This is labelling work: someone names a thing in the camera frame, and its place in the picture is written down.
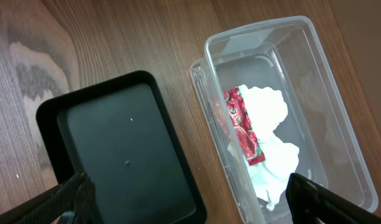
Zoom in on white napkin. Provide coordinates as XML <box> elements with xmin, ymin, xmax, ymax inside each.
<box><xmin>237</xmin><ymin>85</ymin><xmax>300</xmax><ymax>211</ymax></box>

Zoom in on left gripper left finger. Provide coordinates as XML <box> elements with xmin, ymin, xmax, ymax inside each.
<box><xmin>0</xmin><ymin>173</ymin><xmax>96</xmax><ymax>224</ymax></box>

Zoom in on red snack wrapper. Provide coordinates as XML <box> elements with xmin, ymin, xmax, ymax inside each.
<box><xmin>223</xmin><ymin>87</ymin><xmax>265</xmax><ymax>166</ymax></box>

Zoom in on black plastic tray bin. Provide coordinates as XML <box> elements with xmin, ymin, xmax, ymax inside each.
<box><xmin>36</xmin><ymin>71</ymin><xmax>207</xmax><ymax>224</ymax></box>

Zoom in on clear plastic bin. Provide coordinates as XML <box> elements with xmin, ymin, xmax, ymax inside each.
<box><xmin>191</xmin><ymin>16</ymin><xmax>378</xmax><ymax>223</ymax></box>

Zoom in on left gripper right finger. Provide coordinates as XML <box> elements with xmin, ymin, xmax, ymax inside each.
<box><xmin>285</xmin><ymin>173</ymin><xmax>381</xmax><ymax>224</ymax></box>

